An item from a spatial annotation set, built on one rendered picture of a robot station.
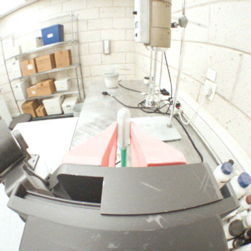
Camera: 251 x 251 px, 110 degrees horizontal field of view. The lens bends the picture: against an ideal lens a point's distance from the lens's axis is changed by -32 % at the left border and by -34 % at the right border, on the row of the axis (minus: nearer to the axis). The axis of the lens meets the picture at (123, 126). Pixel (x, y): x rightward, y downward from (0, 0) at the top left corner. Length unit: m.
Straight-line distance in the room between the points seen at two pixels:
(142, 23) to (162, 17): 0.07
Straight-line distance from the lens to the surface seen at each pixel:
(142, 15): 0.48
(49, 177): 0.29
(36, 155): 0.65
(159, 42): 0.48
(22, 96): 2.80
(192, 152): 0.61
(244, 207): 0.50
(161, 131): 0.64
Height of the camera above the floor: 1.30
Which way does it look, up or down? 36 degrees down
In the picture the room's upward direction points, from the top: 1 degrees counter-clockwise
